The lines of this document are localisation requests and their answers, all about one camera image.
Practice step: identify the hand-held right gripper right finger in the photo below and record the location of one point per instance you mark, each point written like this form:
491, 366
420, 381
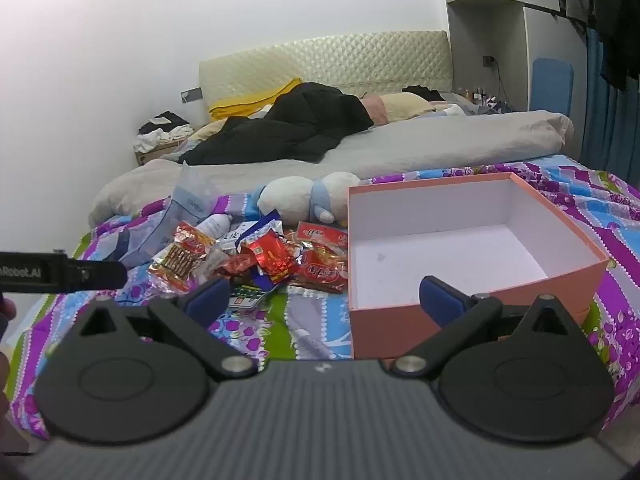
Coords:
440, 305

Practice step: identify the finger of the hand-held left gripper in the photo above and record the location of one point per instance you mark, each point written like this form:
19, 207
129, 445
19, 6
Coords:
95, 275

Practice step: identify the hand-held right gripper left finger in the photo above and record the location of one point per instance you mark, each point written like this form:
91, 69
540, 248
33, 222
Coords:
207, 302

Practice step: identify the green white packet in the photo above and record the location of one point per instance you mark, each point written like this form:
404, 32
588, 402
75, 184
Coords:
247, 297

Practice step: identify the gold red candy packet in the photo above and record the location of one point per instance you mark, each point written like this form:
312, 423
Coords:
182, 260

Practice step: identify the pink cardboard box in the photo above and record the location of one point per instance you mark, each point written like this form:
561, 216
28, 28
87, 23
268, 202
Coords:
390, 330

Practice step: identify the white packet black print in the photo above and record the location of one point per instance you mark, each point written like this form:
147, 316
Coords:
232, 241

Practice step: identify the blue white packet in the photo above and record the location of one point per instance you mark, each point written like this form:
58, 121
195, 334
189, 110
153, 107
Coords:
262, 225

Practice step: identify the pile of red snack packets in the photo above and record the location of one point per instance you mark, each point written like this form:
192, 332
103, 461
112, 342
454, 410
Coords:
320, 272

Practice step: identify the red label clear packet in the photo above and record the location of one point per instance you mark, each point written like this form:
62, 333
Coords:
320, 234

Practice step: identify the white cylindrical bottle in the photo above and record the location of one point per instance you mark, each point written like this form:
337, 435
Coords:
215, 225

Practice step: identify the clear plastic bag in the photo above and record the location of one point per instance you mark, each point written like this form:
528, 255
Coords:
175, 205

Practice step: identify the brown cardboard box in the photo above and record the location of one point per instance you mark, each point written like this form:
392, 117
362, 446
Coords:
155, 155

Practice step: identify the white blue plush toy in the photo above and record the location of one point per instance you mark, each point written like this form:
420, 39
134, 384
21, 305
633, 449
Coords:
290, 195

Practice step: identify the pile of clothes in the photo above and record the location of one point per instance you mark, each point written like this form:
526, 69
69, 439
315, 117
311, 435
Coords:
160, 132

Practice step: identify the grey duvet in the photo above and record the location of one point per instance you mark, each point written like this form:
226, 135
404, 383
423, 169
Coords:
400, 145

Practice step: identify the beige pillow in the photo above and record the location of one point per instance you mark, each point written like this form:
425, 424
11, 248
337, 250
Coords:
212, 130

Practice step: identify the yellow blanket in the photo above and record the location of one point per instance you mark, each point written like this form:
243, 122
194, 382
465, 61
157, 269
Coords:
245, 105

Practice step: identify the cream pillow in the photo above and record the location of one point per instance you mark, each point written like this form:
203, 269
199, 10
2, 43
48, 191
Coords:
405, 105

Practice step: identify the pink pillow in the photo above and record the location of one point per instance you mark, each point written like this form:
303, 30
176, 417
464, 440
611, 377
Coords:
372, 110

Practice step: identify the black cloth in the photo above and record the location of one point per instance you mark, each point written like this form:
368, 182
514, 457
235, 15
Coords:
425, 94

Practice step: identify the row of small bottles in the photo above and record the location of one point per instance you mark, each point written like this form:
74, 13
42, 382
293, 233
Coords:
477, 95

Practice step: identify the blue curtain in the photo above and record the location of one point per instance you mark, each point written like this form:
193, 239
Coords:
607, 130

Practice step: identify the blue chair back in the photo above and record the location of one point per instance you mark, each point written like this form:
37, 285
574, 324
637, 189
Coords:
552, 85

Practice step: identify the cream quilted headboard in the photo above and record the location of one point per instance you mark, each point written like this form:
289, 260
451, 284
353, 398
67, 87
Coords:
350, 60

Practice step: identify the black hanging coat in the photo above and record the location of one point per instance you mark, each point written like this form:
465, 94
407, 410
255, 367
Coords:
617, 20

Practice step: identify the grey wall socket plate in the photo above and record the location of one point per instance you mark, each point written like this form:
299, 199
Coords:
191, 95

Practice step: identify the white wall cabinet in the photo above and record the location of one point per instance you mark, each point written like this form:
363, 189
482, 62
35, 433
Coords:
500, 20

